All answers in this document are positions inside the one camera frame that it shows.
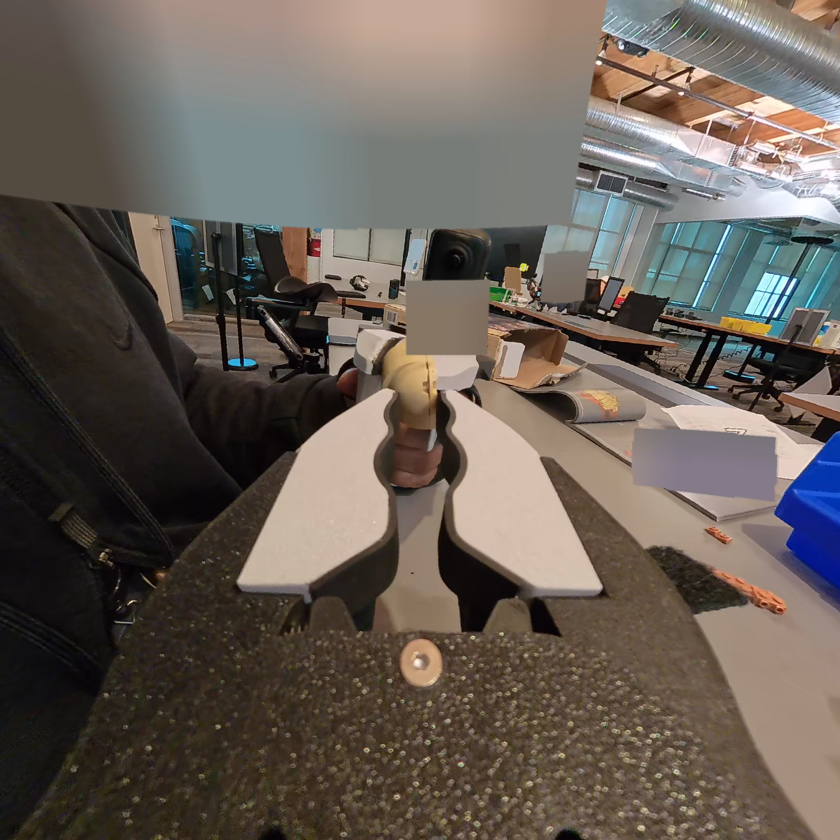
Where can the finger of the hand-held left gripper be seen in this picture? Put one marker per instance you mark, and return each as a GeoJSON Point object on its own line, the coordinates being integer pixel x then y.
{"type": "Point", "coordinates": [371, 361]}
{"type": "Point", "coordinates": [456, 371]}

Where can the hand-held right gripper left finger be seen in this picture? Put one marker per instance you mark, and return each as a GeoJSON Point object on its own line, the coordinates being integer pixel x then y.
{"type": "Point", "coordinates": [321, 512]}

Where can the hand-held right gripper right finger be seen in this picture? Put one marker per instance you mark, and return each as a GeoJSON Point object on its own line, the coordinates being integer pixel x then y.
{"type": "Point", "coordinates": [518, 512]}

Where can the tan curved brick assembly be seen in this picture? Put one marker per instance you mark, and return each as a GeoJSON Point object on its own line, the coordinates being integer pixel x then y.
{"type": "Point", "coordinates": [407, 380]}

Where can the person's left forearm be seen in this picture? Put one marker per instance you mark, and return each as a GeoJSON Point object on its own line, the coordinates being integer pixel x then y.
{"type": "Point", "coordinates": [262, 413]}

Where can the wooden-edged office desk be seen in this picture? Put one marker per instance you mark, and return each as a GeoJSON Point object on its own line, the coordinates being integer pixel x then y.
{"type": "Point", "coordinates": [367, 303]}
{"type": "Point", "coordinates": [741, 334]}
{"type": "Point", "coordinates": [590, 328]}

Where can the person's left hand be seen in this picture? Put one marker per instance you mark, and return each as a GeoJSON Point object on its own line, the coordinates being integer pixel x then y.
{"type": "Point", "coordinates": [413, 459]}

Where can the white box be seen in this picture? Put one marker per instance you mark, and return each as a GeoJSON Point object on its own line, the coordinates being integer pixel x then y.
{"type": "Point", "coordinates": [507, 361]}

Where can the green box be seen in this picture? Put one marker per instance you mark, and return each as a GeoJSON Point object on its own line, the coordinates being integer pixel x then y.
{"type": "Point", "coordinates": [502, 294]}

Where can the open cardboard box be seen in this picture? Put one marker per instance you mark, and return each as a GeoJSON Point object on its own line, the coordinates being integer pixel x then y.
{"type": "Point", "coordinates": [544, 354]}

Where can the black mesh office chair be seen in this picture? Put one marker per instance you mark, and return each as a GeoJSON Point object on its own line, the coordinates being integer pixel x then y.
{"type": "Point", "coordinates": [295, 302]}

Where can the computer monitor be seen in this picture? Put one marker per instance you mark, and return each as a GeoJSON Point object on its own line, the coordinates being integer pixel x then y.
{"type": "Point", "coordinates": [611, 292]}

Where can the small brown two-stud plate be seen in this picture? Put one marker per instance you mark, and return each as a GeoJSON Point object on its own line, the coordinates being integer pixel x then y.
{"type": "Point", "coordinates": [718, 535]}

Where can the white paper sheets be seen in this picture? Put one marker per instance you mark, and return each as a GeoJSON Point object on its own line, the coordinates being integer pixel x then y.
{"type": "Point", "coordinates": [722, 417]}

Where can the brown brick plate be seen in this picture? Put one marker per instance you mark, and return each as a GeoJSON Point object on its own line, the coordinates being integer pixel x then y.
{"type": "Point", "coordinates": [754, 594]}

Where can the person's black jacket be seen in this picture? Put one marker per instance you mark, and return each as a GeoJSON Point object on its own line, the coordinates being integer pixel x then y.
{"type": "Point", "coordinates": [79, 394]}

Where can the yellow box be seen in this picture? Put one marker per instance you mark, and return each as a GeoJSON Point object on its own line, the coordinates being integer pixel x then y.
{"type": "Point", "coordinates": [745, 323]}

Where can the blue plastic bin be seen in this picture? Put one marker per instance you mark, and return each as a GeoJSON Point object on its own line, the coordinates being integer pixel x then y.
{"type": "Point", "coordinates": [814, 512]}

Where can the grey side table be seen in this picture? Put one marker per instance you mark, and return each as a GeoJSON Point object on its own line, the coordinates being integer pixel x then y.
{"type": "Point", "coordinates": [814, 400]}

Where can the grey desktop device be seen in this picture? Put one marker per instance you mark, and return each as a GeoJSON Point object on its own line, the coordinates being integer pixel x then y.
{"type": "Point", "coordinates": [806, 325]}

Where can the black floor lamp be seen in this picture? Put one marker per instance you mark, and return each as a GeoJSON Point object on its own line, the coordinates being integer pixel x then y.
{"type": "Point", "coordinates": [810, 262]}

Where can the black stanchion post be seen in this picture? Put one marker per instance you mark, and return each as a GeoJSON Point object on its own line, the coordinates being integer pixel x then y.
{"type": "Point", "coordinates": [229, 315]}

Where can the silver spiral duct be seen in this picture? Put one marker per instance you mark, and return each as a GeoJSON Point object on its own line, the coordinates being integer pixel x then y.
{"type": "Point", "coordinates": [754, 39]}
{"type": "Point", "coordinates": [656, 138]}

